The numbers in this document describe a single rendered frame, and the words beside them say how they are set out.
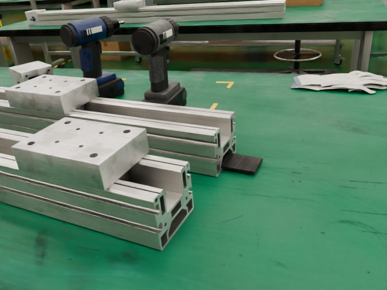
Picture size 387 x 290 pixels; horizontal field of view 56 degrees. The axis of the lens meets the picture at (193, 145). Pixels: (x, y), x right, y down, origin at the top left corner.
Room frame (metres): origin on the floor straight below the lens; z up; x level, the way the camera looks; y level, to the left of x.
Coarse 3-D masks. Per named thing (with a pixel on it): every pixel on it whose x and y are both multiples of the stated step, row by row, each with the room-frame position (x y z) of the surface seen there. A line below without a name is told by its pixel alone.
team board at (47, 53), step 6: (30, 0) 4.27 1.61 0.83; (36, 6) 4.28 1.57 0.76; (48, 54) 4.26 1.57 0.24; (54, 54) 4.23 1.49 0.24; (60, 54) 4.20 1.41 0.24; (66, 54) 4.17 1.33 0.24; (102, 54) 3.99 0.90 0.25; (108, 54) 3.96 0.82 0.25; (114, 54) 3.94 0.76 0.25; (120, 54) 3.91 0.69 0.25; (126, 54) 3.88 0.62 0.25; (132, 54) 3.86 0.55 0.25; (138, 54) 3.83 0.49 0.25; (48, 60) 4.26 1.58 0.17; (60, 60) 4.43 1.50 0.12; (168, 60) 3.95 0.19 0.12; (60, 66) 4.41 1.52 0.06
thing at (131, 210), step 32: (0, 128) 0.64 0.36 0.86; (0, 160) 0.51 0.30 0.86; (160, 160) 0.46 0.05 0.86; (0, 192) 0.51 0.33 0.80; (32, 192) 0.47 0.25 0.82; (64, 192) 0.44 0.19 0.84; (96, 192) 0.41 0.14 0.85; (128, 192) 0.39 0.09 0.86; (160, 192) 0.38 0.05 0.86; (96, 224) 0.42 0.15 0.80; (128, 224) 0.39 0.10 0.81; (160, 224) 0.38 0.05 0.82
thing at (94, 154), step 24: (72, 120) 0.55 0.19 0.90; (24, 144) 0.47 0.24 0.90; (48, 144) 0.46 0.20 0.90; (72, 144) 0.46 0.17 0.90; (96, 144) 0.45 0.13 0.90; (120, 144) 0.44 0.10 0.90; (144, 144) 0.48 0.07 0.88; (24, 168) 0.46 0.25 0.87; (48, 168) 0.44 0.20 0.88; (72, 168) 0.42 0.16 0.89; (96, 168) 0.40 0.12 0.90; (120, 168) 0.43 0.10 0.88
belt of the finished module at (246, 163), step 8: (224, 160) 0.57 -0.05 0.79; (232, 160) 0.57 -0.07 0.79; (240, 160) 0.57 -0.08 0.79; (248, 160) 0.57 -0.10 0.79; (256, 160) 0.56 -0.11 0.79; (224, 168) 0.55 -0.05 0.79; (232, 168) 0.54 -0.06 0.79; (240, 168) 0.54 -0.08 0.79; (248, 168) 0.54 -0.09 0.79; (256, 168) 0.54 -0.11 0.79
